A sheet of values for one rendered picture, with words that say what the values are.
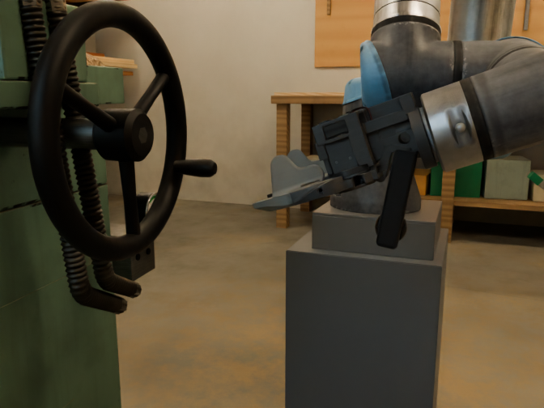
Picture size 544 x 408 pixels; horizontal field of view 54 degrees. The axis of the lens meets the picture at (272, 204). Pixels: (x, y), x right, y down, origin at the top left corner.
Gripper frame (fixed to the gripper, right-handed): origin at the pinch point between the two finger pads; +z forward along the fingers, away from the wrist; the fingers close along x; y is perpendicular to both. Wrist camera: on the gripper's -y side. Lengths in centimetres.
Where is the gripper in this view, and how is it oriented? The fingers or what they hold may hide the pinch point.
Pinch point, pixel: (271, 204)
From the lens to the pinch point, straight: 65.7
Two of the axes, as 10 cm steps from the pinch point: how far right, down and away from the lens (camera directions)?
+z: -9.0, 2.8, 3.4
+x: -2.9, 1.9, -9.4
